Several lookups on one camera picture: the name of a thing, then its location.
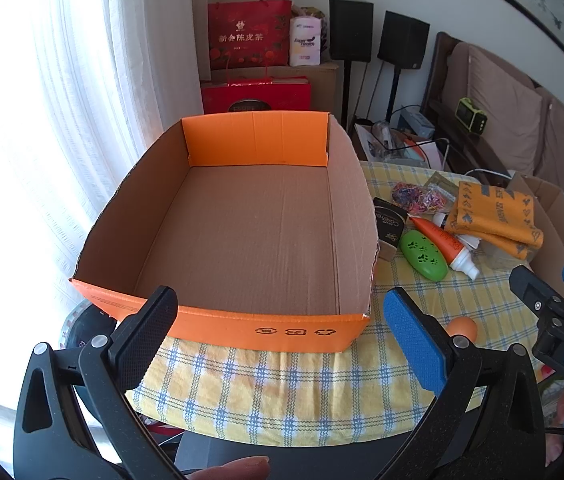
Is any orange ping pong ball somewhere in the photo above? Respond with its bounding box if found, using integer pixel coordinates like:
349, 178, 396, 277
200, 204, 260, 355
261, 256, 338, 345
446, 316, 478, 342

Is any orange patterned towel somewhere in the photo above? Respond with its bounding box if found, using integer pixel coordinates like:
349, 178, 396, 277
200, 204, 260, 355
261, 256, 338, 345
444, 181, 544, 260

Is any orange white tube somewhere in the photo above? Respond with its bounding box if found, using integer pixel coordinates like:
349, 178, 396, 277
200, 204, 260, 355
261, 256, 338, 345
411, 217, 479, 281

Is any green oval case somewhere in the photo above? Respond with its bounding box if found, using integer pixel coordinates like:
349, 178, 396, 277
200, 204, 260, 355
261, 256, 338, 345
399, 230, 449, 282

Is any bag of colourful rubber bands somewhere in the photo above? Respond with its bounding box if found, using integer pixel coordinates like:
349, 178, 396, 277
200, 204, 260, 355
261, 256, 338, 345
391, 182, 449, 214

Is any black tissue paper pack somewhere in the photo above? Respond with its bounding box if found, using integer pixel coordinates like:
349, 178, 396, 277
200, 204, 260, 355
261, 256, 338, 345
373, 197, 408, 261

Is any person's left hand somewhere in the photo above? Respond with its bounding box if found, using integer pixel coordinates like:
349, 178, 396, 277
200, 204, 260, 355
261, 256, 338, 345
187, 456, 270, 480

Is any open brown cardboard box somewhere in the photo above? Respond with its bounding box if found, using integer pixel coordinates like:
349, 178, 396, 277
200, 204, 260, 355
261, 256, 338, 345
507, 174, 564, 297

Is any gold foil sachet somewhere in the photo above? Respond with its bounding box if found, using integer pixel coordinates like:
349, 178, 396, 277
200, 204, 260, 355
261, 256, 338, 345
424, 171, 458, 200

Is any green alarm clock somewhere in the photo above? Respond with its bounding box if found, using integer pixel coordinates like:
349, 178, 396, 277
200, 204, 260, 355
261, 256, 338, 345
455, 96, 488, 136

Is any yellow checkered tablecloth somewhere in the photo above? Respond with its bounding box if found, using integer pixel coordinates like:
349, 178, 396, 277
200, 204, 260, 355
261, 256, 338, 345
131, 160, 543, 449

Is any orange cardboard fruit box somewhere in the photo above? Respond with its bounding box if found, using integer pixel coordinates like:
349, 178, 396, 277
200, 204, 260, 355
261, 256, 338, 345
72, 110, 378, 353

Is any right black speaker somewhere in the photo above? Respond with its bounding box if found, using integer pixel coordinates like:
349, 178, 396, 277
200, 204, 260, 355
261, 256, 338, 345
377, 11, 430, 70

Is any black speaker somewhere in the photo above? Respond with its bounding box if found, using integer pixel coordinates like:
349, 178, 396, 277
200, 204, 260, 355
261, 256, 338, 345
329, 0, 374, 63
377, 11, 430, 70

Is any left black speaker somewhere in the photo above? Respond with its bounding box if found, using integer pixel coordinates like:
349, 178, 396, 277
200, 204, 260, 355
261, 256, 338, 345
329, 0, 374, 63

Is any red chocolate gift bag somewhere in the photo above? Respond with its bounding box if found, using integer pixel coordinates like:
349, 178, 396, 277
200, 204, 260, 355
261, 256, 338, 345
201, 76, 311, 114

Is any white pink tissue pack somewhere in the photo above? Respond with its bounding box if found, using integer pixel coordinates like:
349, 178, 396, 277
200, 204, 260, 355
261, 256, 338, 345
289, 15, 322, 67

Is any white sheer curtain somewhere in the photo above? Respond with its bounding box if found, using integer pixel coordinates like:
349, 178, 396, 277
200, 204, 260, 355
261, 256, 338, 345
0, 0, 206, 411

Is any red tea gift bag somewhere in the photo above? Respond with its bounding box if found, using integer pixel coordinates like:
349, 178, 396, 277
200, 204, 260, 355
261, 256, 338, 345
207, 0, 291, 70

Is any box of cluttered cables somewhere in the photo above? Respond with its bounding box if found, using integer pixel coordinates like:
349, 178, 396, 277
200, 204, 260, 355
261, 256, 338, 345
348, 104, 451, 170

